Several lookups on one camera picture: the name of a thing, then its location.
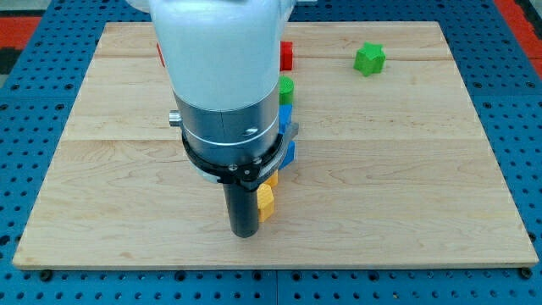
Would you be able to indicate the red block right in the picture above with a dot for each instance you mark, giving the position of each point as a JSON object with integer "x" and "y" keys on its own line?
{"x": 286, "y": 55}

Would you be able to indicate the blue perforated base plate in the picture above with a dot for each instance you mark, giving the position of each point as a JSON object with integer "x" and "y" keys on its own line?
{"x": 41, "y": 87}

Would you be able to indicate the blue block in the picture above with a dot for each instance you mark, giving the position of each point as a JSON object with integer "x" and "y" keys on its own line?
{"x": 290, "y": 155}
{"x": 285, "y": 112}

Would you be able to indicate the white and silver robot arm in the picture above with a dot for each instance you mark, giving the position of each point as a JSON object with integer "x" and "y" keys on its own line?
{"x": 223, "y": 59}

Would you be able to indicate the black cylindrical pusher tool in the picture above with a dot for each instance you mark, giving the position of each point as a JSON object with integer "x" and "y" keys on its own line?
{"x": 242, "y": 210}

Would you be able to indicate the red block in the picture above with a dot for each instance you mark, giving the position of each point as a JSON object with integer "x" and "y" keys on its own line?
{"x": 160, "y": 55}
{"x": 286, "y": 55}

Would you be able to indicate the yellow block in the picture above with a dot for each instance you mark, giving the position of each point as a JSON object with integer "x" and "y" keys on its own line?
{"x": 265, "y": 202}
{"x": 273, "y": 179}

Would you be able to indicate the light wooden board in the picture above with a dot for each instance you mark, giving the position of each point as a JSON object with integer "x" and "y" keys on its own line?
{"x": 392, "y": 170}

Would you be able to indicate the green star block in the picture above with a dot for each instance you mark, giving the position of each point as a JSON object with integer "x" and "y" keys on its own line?
{"x": 370, "y": 59}

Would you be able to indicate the lower blue block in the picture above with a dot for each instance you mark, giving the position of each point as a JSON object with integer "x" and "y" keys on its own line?
{"x": 290, "y": 155}

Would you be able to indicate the red block left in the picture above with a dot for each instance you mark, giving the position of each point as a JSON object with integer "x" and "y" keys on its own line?
{"x": 160, "y": 55}

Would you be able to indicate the upper blue block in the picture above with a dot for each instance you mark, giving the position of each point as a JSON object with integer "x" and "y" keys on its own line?
{"x": 285, "y": 112}

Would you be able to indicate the green cylinder block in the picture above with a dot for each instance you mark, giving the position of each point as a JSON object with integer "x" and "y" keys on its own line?
{"x": 286, "y": 90}

